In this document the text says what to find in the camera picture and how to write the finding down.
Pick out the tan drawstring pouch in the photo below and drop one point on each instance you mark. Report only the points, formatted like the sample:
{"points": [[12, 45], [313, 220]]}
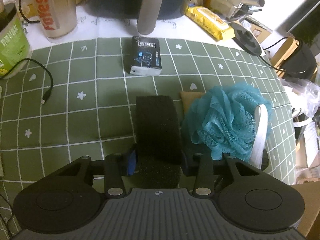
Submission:
{"points": [[188, 98]]}

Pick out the blue mesh bath loofah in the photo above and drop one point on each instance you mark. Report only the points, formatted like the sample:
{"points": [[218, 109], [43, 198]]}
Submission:
{"points": [[229, 119]]}

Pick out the black kettle base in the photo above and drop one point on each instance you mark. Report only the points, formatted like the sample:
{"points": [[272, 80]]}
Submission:
{"points": [[245, 39]]}

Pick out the green label supplement jar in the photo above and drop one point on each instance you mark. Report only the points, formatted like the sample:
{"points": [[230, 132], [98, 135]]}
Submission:
{"points": [[15, 47]]}

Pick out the black foam sponge block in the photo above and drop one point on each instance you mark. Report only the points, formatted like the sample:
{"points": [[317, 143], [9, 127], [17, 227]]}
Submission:
{"points": [[159, 151]]}

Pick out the black garment on chair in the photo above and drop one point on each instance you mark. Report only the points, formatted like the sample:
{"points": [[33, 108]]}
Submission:
{"points": [[301, 63]]}

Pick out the yellow wet wipes pack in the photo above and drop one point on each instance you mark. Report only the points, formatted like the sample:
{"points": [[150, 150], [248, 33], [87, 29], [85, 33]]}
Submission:
{"points": [[210, 22]]}

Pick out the green checkered tablecloth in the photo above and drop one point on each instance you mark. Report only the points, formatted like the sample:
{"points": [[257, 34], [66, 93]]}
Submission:
{"points": [[78, 98]]}

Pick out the grey lid shaker bottle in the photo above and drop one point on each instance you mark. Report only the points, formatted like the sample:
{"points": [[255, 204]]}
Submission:
{"points": [[57, 18]]}

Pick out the black tissue packet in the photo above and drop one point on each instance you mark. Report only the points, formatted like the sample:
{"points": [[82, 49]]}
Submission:
{"points": [[146, 56]]}

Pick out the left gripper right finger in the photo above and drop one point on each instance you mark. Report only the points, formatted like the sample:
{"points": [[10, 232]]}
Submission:
{"points": [[211, 176]]}

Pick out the wooden chair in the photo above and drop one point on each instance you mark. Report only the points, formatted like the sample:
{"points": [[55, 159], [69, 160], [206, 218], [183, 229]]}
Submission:
{"points": [[283, 53]]}

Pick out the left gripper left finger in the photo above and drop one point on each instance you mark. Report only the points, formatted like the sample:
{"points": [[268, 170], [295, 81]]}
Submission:
{"points": [[113, 168]]}

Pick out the white plastic bag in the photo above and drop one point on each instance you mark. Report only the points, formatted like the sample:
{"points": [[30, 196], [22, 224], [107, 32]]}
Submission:
{"points": [[304, 101]]}

